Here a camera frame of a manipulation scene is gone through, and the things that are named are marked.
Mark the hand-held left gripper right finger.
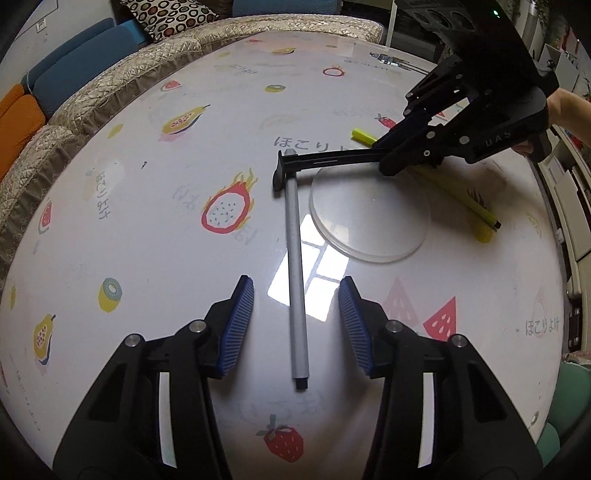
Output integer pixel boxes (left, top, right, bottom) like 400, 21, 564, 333
338, 276, 543, 480

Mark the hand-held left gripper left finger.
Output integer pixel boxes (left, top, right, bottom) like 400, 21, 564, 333
53, 275, 254, 480

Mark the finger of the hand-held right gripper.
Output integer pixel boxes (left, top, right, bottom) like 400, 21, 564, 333
404, 55, 490, 125
372, 99, 490, 177

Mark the grey pen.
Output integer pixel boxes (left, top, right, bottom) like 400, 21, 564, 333
283, 148, 310, 392

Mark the black plastic stick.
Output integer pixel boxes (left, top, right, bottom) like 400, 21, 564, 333
271, 150, 384, 193

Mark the person's right forearm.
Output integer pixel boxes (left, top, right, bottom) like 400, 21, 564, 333
547, 87, 591, 137

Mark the yellow pen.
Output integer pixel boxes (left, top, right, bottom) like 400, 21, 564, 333
351, 128, 502, 230

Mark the clear round plastic lid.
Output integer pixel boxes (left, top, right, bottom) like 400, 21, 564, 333
309, 164, 432, 265

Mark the fruit print tablecloth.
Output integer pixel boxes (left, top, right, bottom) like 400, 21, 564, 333
0, 25, 571, 480

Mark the white shelf unit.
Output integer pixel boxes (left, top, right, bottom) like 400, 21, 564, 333
538, 124, 591, 301

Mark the blue sofa cushion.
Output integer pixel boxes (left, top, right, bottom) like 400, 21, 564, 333
21, 18, 139, 116
231, 0, 342, 19

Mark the green stool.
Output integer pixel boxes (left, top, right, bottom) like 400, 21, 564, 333
538, 360, 591, 467

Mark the circle patterned pillow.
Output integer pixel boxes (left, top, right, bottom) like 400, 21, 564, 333
120, 0, 234, 43

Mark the beige quilted sofa cover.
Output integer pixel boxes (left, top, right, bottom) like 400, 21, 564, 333
0, 14, 384, 287

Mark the orange sofa cushion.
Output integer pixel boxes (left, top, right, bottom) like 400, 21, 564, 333
0, 83, 47, 181

